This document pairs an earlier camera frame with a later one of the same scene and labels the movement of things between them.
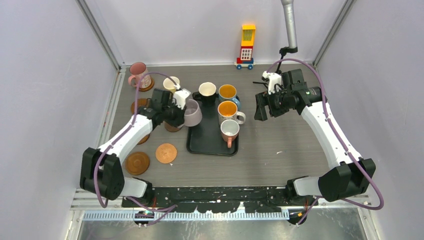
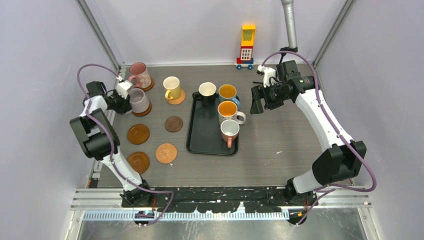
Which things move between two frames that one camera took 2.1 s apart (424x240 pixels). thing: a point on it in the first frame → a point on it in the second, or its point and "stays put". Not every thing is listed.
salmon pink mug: (230, 129) stays put
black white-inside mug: (206, 93) stays put
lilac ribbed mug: (193, 115) → (138, 101)
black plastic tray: (206, 137) stays put
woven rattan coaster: (166, 153) stays put
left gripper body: (172, 114) → (119, 103)
